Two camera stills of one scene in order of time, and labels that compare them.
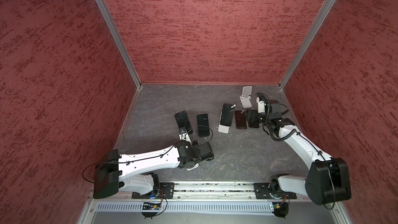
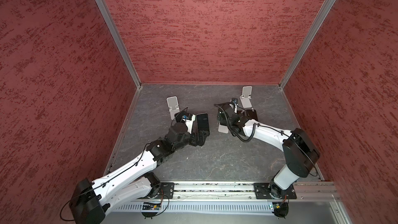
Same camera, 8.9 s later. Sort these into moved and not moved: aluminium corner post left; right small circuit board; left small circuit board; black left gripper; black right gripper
Moved: black left gripper; black right gripper
Not moved: left small circuit board; right small circuit board; aluminium corner post left
